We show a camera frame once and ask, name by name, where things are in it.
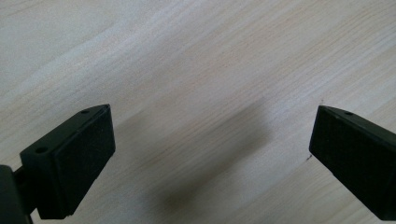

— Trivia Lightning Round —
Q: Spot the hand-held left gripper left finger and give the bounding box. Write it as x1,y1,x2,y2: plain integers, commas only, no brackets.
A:
19,104,117,220

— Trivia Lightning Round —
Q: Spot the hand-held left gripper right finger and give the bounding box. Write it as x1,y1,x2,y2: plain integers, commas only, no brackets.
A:
308,105,396,222

